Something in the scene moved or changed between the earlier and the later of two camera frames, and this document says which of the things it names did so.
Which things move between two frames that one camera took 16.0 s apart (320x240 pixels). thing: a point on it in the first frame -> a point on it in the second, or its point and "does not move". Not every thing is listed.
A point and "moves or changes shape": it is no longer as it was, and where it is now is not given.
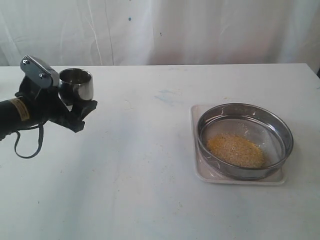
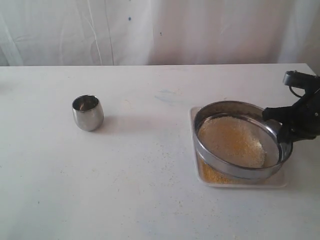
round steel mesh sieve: (243, 141) does not move
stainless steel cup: (75, 85) -> (88, 112)
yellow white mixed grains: (236, 150) moves or changes shape
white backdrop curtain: (126, 32) does not move
